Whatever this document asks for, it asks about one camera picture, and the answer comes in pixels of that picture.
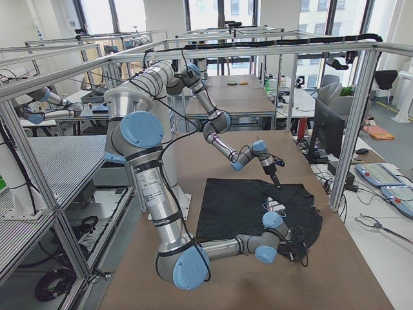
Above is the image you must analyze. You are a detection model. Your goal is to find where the teach pendant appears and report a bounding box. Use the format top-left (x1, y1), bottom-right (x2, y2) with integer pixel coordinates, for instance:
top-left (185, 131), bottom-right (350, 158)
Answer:
top-left (381, 185), bottom-right (413, 219)
top-left (355, 163), bottom-right (405, 187)

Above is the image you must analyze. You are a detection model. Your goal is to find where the black overhead cable conduit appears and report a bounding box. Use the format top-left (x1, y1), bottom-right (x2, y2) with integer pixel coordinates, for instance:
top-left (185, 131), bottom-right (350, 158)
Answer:
top-left (180, 32), bottom-right (384, 52)

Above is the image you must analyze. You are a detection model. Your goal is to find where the orange cushion on floor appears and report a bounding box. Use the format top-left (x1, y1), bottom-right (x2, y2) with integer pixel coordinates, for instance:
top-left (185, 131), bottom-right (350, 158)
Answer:
top-left (363, 125), bottom-right (395, 140)

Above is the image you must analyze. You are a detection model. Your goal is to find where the black t-shirt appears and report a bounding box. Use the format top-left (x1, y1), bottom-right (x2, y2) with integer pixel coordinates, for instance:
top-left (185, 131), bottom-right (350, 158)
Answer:
top-left (196, 178), bottom-right (322, 247)

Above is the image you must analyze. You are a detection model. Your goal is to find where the near teach pendant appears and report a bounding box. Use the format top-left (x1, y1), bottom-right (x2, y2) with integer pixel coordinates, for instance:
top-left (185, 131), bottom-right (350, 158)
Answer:
top-left (381, 185), bottom-right (413, 219)

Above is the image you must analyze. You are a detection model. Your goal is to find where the aluminium cell frame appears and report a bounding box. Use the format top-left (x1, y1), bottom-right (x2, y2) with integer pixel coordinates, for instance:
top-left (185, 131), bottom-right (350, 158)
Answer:
top-left (0, 30), bottom-right (385, 282)

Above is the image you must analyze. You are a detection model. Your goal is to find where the grabber reaching tool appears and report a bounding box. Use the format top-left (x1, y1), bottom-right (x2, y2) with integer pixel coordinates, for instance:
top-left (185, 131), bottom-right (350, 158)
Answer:
top-left (354, 213), bottom-right (413, 244)

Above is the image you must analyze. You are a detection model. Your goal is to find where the black computer monitor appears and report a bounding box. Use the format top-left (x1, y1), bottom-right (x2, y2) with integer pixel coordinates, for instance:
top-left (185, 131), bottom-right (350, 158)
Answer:
top-left (307, 99), bottom-right (345, 164)

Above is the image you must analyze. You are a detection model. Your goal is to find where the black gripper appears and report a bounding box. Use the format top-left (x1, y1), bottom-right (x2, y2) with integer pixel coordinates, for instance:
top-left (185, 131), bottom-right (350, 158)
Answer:
top-left (261, 158), bottom-right (285, 188)
top-left (281, 227), bottom-right (308, 264)

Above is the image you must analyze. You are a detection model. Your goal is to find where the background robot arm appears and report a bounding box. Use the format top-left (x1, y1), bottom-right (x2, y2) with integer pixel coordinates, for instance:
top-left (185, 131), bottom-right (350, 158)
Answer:
top-left (15, 87), bottom-right (84, 125)

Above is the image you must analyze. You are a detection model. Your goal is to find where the striped metal work table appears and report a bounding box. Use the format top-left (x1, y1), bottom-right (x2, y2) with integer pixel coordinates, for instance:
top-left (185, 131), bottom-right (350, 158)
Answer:
top-left (0, 134), bottom-right (108, 220)

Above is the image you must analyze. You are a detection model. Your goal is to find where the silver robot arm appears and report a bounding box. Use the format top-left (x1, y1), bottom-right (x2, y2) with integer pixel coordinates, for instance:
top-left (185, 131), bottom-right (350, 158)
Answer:
top-left (105, 61), bottom-right (308, 290)
top-left (166, 64), bottom-right (285, 188)

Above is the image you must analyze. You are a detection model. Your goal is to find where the black office chair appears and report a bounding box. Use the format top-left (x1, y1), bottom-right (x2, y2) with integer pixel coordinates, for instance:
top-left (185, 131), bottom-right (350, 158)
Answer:
top-left (374, 70), bottom-right (398, 107)

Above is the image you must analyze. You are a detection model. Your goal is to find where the far teach pendant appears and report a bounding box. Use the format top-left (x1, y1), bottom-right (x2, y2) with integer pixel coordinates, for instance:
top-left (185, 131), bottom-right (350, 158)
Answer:
top-left (355, 163), bottom-right (405, 187)

